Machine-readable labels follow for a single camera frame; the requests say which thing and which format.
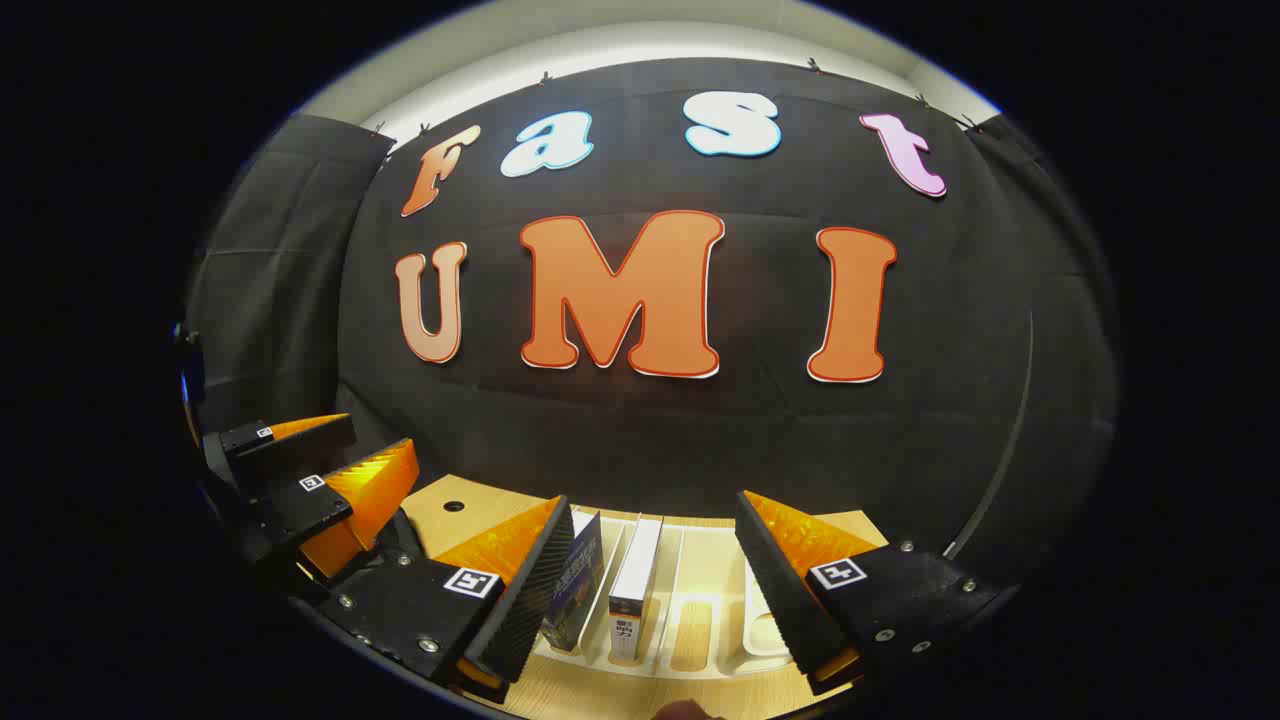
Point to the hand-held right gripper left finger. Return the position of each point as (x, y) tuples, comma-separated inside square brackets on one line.
[(530, 600)]

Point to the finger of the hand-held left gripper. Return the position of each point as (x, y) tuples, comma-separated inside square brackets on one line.
[(310, 510), (300, 440)]

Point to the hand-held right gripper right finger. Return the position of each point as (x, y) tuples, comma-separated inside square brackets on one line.
[(775, 590)]

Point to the blue cover book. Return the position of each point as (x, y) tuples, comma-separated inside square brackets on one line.
[(575, 590)]

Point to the cream plastic bookshelf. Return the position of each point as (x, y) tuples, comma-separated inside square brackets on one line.
[(700, 600)]

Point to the white spine portrait book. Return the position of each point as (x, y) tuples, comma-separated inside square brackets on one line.
[(635, 580)]

